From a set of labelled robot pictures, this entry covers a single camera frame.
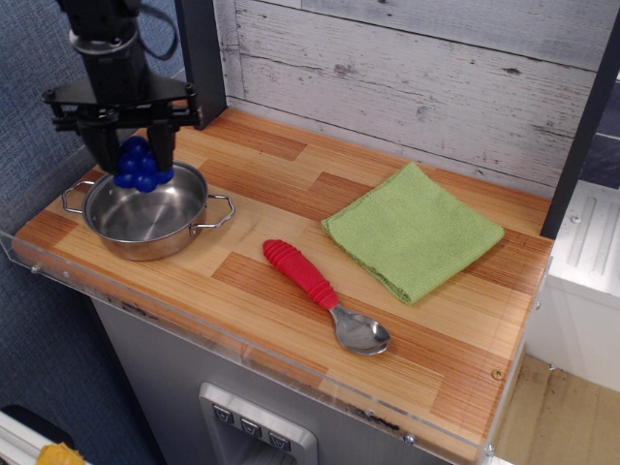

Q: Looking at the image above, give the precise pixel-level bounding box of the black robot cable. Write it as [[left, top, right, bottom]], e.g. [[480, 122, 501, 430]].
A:
[[138, 3, 178, 61]]

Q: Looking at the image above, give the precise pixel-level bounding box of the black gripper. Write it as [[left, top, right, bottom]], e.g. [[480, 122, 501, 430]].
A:
[[43, 41, 202, 175]]

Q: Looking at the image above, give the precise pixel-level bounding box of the grey toy fridge cabinet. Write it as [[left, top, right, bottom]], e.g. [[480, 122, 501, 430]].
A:
[[94, 300, 442, 464]]

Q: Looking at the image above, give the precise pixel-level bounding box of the yellow object at corner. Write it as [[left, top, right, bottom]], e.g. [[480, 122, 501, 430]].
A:
[[36, 443, 85, 465]]

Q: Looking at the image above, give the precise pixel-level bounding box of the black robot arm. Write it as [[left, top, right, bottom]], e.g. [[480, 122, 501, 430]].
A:
[[43, 1, 202, 174]]

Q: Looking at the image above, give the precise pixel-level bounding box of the white ribbed side appliance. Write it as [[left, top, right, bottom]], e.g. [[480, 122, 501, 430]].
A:
[[526, 181, 619, 390]]

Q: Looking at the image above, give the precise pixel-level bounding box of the dark frame post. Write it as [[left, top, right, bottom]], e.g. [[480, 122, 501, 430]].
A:
[[540, 14, 619, 239], [175, 0, 228, 130]]

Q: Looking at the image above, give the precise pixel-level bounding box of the stainless steel pot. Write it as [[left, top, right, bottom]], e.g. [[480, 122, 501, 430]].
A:
[[61, 161, 235, 262]]

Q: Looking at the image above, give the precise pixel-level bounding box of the clear acrylic table guard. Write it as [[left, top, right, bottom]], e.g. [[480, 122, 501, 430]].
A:
[[0, 67, 556, 461]]

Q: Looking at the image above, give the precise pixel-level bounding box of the blue toy grape cluster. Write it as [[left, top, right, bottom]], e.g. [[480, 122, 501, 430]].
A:
[[113, 136, 174, 194]]

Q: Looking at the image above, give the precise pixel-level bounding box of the green folded cloth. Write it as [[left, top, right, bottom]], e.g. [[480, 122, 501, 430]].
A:
[[322, 164, 505, 305]]

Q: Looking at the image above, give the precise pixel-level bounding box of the dark left frame post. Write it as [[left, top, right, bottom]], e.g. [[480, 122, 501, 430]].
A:
[[175, 0, 228, 130]]

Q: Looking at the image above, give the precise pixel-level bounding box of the dark right frame post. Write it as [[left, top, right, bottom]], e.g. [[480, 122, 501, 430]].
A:
[[540, 14, 619, 239]]

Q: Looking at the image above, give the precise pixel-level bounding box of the red handled metal spoon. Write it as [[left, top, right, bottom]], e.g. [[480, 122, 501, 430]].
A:
[[263, 239, 391, 356]]

